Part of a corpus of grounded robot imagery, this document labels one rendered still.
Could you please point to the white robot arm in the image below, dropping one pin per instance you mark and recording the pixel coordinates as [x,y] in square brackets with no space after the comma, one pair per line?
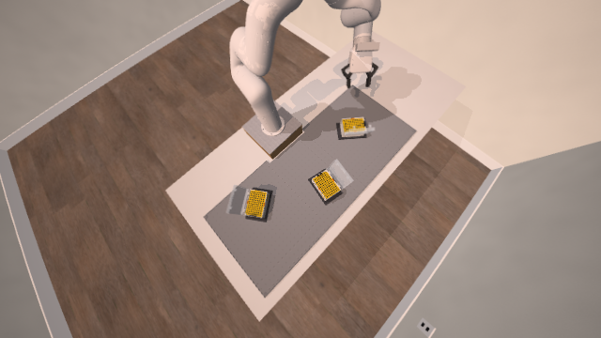
[256,50]

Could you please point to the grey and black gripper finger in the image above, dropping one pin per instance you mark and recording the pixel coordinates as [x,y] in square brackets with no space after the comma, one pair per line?
[347,75]
[370,74]

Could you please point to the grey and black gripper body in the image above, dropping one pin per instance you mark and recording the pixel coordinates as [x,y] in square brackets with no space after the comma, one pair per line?
[360,62]

